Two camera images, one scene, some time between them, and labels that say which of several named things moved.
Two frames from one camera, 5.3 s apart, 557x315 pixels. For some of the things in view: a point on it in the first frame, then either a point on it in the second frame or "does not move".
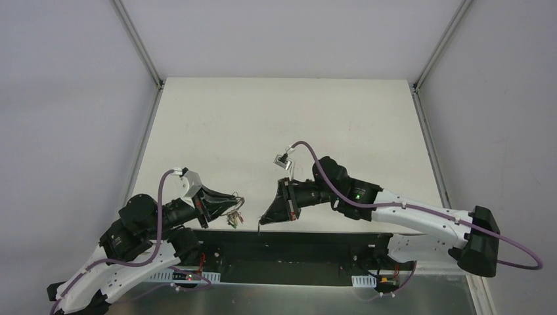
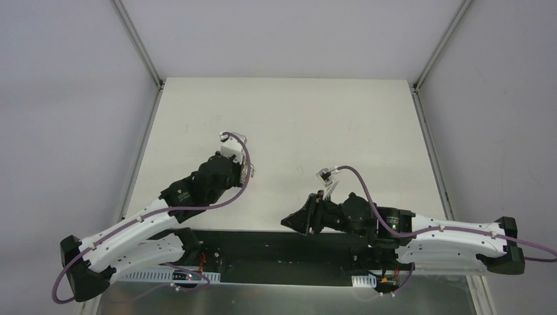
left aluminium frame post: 141,50 does not move
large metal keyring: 239,206 to 252,170
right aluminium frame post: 429,63 does not move
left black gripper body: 200,208 to 237,169
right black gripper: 289,199 to 313,213
